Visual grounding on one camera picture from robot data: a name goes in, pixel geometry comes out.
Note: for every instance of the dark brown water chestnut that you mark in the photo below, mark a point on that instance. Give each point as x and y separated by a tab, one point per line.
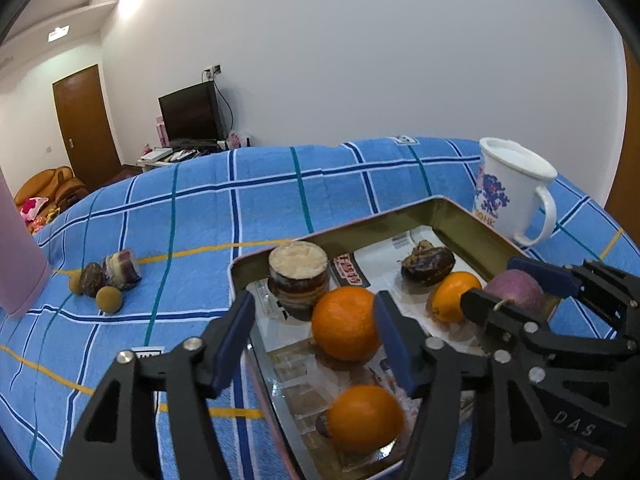
430	267
92	280

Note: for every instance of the layered cake cup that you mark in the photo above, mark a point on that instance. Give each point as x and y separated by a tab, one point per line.
297	275

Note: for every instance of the wall power socket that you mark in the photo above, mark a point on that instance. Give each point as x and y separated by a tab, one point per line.
216	69

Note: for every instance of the white set-top box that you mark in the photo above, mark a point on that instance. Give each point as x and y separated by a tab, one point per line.
157	153

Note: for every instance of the yellow-brown longan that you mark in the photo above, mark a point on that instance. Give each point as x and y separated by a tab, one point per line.
75	284
109	300

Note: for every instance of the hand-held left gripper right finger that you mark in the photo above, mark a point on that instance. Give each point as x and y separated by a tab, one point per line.
395	345

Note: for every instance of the pink thermos bottle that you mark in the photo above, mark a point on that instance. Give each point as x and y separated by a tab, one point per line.
15	260

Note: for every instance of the white television stand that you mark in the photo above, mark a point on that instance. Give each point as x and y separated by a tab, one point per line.
145	162

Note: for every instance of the rectangular metal tin tray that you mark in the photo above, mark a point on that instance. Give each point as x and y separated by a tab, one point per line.
350	240

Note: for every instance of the person's right hand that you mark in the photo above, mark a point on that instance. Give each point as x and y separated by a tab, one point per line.
582	461

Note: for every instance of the brown wooden door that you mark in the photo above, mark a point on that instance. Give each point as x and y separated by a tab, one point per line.
85	125

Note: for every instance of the black television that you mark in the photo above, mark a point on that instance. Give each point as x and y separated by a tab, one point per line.
190	112

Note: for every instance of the blue plaid blanket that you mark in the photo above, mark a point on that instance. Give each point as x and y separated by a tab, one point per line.
200	200

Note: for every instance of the pink box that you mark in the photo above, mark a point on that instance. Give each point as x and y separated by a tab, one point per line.
161	132

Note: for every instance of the white mug with blue print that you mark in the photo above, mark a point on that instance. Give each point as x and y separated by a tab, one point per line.
505	185

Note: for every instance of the orange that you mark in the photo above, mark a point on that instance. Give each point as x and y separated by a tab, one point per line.
450	297
345	325
367	417

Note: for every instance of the small cake slice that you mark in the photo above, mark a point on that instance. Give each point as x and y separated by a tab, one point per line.
122	270

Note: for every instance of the pink floral ornament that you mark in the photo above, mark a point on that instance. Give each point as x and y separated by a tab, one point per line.
233	140

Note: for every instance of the pink floral cushion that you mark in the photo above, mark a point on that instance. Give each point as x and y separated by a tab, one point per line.
32	206

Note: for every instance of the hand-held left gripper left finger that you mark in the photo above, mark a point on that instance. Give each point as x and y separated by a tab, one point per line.
232	345

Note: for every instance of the purple turnip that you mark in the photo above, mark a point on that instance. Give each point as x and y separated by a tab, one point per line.
520	287

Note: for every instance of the orange sofa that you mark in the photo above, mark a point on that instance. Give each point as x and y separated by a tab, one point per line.
50	180

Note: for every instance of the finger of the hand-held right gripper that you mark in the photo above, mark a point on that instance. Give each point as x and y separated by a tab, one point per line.
480	310
540	276

